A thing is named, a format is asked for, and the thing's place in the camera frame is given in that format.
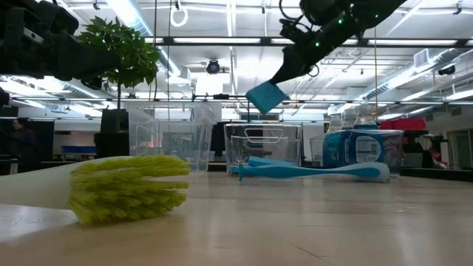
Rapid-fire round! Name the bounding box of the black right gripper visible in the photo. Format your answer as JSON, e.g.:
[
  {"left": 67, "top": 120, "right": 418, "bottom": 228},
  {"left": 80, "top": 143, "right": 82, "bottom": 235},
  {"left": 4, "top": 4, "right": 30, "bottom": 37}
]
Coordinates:
[{"left": 270, "top": 21, "right": 339, "bottom": 86}]

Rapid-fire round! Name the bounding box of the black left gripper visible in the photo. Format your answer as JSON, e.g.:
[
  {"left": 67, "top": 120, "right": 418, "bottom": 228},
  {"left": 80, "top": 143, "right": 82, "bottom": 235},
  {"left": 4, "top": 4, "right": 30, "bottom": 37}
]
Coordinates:
[{"left": 0, "top": 7, "right": 121, "bottom": 91}]

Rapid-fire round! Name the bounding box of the blue dish soap bottle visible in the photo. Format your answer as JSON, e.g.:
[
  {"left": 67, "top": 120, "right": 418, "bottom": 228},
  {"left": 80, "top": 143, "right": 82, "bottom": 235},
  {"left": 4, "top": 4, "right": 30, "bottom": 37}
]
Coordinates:
[
  {"left": 322, "top": 113, "right": 347, "bottom": 174},
  {"left": 338, "top": 104, "right": 385, "bottom": 177}
]

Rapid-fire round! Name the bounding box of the blue dish brush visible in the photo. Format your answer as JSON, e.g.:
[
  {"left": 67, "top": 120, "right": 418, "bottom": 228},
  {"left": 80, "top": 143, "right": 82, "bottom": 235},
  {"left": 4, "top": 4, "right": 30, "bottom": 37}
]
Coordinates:
[{"left": 237, "top": 161, "right": 392, "bottom": 183}]

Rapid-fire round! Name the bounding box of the yellow dish brush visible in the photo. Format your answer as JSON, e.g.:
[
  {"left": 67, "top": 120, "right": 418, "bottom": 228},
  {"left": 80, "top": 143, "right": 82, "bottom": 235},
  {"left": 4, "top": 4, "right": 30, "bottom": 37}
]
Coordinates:
[{"left": 0, "top": 154, "right": 191, "bottom": 226}]

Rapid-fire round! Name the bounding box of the green leafy plant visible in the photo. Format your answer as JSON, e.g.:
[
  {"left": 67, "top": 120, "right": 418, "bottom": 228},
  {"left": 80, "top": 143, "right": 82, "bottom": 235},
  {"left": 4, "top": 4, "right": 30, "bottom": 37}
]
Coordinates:
[{"left": 75, "top": 14, "right": 163, "bottom": 112}]

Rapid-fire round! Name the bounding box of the black plant pot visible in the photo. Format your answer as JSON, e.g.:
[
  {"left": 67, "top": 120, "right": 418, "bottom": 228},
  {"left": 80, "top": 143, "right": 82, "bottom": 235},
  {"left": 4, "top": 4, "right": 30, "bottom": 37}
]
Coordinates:
[{"left": 94, "top": 108, "right": 131, "bottom": 158}]

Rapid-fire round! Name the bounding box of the low clear plastic bin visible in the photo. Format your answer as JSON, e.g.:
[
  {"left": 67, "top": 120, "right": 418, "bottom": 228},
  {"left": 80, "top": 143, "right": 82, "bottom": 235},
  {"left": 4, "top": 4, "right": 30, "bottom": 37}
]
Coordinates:
[
  {"left": 309, "top": 129, "right": 404, "bottom": 177},
  {"left": 223, "top": 123, "right": 304, "bottom": 177}
]

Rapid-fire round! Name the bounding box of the blue bin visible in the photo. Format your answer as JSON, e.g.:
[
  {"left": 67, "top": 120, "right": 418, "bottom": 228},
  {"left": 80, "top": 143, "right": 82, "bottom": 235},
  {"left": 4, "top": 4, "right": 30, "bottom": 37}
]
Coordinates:
[{"left": 61, "top": 145, "right": 98, "bottom": 156}]

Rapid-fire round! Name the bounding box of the white LED light bar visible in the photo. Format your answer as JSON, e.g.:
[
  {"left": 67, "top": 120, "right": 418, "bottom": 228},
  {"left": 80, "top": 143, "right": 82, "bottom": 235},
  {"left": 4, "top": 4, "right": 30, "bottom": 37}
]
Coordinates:
[
  {"left": 367, "top": 38, "right": 459, "bottom": 46},
  {"left": 172, "top": 37, "right": 262, "bottom": 44}
]

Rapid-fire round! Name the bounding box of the person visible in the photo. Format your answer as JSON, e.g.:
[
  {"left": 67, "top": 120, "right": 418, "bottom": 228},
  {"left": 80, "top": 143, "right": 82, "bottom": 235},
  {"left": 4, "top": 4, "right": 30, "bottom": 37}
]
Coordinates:
[{"left": 10, "top": 117, "right": 38, "bottom": 160}]

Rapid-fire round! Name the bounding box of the tall clear plastic tub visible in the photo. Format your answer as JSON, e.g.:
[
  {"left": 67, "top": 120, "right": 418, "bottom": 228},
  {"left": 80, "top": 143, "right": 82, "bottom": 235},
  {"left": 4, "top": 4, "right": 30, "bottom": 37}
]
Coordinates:
[{"left": 125, "top": 101, "right": 219, "bottom": 174}]

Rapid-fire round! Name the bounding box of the red plastic crate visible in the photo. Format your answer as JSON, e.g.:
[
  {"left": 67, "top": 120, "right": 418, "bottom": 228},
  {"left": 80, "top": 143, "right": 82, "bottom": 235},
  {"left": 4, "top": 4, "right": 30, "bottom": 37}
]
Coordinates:
[{"left": 379, "top": 117, "right": 426, "bottom": 131}]

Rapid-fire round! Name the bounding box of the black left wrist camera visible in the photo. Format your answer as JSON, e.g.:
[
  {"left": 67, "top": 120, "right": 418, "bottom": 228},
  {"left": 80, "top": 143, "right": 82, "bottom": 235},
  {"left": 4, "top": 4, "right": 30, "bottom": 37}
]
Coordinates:
[{"left": 35, "top": 0, "right": 80, "bottom": 36}]

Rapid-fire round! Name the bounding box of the round black overhead camera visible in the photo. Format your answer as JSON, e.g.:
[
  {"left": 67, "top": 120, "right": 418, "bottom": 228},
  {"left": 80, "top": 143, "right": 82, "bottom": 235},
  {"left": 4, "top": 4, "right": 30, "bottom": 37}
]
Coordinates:
[{"left": 205, "top": 58, "right": 222, "bottom": 75}]

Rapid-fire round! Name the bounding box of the white hanging cable loop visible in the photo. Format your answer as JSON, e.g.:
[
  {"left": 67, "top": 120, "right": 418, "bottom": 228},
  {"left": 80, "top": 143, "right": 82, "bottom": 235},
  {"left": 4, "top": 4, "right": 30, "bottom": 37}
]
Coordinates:
[{"left": 169, "top": 5, "right": 189, "bottom": 28}]

